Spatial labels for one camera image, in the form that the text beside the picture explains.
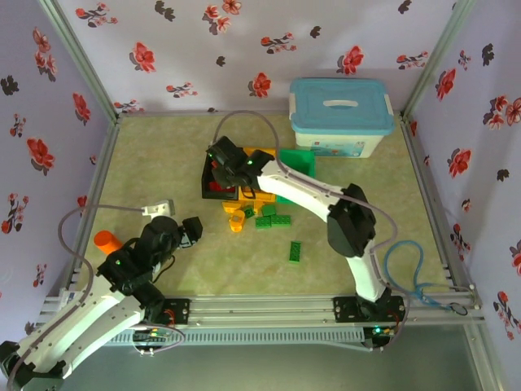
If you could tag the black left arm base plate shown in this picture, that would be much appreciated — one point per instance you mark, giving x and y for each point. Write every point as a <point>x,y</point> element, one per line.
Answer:
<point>181,311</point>

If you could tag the aluminium corner post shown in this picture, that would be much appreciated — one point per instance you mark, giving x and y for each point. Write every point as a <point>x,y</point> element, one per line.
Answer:
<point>437,53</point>
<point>77,53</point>

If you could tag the grey frame leg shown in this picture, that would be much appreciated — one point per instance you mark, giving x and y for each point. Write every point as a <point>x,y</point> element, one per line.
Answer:
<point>484,358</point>

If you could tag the aluminium side rail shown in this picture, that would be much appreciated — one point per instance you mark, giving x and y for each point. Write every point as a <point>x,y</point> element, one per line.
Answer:
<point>95,195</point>
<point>419,171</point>

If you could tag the yellow round lego piece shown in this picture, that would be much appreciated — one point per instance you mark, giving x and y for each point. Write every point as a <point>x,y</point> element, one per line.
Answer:
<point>237,222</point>

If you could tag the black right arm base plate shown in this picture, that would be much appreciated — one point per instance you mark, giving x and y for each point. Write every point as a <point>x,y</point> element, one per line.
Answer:
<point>346,310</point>

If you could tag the yellow plastic bin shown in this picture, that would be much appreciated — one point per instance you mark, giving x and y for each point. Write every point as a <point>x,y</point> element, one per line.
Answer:
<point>264,197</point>

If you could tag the small green lego brick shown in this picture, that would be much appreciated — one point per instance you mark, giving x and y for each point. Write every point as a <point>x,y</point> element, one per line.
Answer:
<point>269,210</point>

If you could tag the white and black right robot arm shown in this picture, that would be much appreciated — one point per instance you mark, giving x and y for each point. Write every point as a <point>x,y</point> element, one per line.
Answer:
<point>301,191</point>

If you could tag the white storage box blue lid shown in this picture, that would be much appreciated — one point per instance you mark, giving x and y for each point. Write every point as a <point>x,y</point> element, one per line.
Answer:
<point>340,110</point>

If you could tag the orange bottle white cap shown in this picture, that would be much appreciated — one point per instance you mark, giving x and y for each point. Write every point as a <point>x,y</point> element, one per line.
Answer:
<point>106,241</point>

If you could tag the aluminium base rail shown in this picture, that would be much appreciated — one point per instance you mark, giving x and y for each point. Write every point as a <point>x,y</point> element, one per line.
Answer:
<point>260,311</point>

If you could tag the white labelled box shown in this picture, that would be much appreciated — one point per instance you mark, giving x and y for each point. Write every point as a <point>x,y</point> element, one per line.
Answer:
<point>71,296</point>

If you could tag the green plastic bin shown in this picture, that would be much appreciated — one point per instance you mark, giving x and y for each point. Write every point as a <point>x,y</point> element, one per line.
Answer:
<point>299,161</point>

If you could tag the aluminium rail along wall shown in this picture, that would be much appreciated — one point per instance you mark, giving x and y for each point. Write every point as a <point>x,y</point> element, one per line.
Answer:
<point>183,114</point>

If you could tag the black plastic bin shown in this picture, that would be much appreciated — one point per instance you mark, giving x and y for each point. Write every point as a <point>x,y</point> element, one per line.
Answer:
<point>207,191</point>

